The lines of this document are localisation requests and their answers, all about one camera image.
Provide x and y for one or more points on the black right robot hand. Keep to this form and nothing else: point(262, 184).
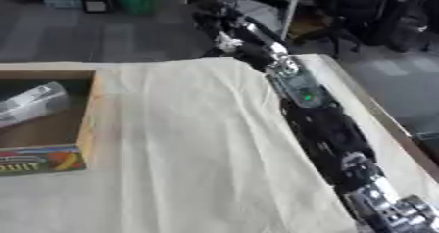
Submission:
point(251, 52)

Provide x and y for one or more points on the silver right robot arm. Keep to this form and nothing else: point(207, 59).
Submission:
point(323, 129)

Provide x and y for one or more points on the tan cardboard box with print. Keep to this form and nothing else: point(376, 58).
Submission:
point(86, 119)

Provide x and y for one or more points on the silver grey plastic bottle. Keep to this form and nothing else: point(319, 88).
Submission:
point(31, 104)

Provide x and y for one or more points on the black office chair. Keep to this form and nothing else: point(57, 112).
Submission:
point(357, 11)

